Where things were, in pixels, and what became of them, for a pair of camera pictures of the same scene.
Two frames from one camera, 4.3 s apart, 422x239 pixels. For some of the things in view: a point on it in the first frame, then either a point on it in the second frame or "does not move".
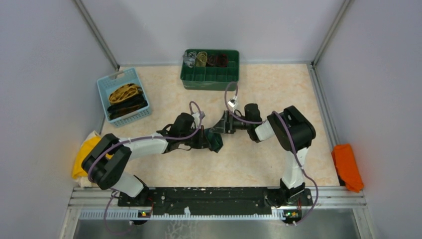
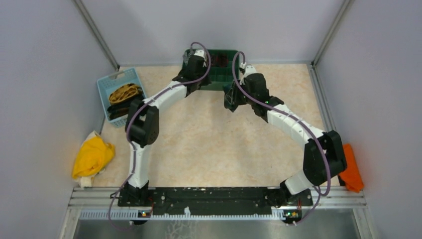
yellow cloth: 85,148 does not move
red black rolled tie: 221,60 does not move
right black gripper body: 234,124 -> 237,99
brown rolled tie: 211,59 does not move
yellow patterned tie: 123,91 does not move
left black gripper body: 195,141 -> 204,71
